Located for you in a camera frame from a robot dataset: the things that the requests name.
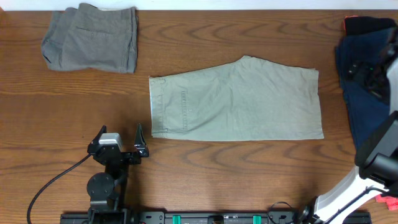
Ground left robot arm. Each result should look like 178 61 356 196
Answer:
86 126 141 224

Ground navy blue garment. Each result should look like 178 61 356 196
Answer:
335 28 397 150

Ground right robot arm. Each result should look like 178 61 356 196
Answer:
149 56 397 223

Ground light khaki shorts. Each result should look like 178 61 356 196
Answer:
149 56 324 141

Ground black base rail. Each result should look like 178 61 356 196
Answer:
60 210 373 224

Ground red cloth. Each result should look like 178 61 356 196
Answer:
375 194 398 211

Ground folded grey shorts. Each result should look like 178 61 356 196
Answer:
41 3 138 73

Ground black garment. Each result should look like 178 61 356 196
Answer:
343 16 397 35

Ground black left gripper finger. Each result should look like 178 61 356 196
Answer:
134 123 149 157
90 125 107 146

